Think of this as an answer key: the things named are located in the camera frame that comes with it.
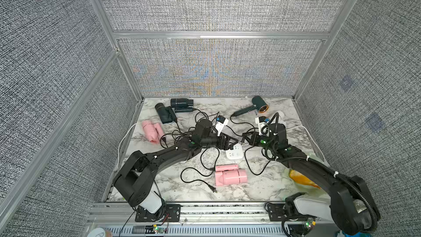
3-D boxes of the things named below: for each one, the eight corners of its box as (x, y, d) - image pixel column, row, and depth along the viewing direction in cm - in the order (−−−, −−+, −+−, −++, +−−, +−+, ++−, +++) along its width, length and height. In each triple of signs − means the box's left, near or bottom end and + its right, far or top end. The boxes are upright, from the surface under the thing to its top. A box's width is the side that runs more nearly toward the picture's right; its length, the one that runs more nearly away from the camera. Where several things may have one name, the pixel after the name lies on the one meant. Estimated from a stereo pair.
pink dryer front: (215, 186, 83) (215, 182, 78) (214, 167, 89) (215, 163, 84) (246, 186, 83) (248, 182, 78) (244, 167, 89) (246, 163, 84)
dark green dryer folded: (164, 126, 105) (162, 123, 102) (155, 108, 115) (153, 104, 112) (177, 120, 108) (177, 117, 105) (168, 103, 118) (167, 99, 115)
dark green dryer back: (171, 112, 113) (169, 106, 108) (172, 104, 118) (171, 98, 113) (192, 112, 113) (192, 106, 108) (193, 104, 118) (192, 98, 113)
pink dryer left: (152, 146, 96) (150, 142, 92) (142, 127, 104) (140, 123, 101) (167, 138, 99) (166, 134, 96) (157, 120, 108) (155, 116, 104)
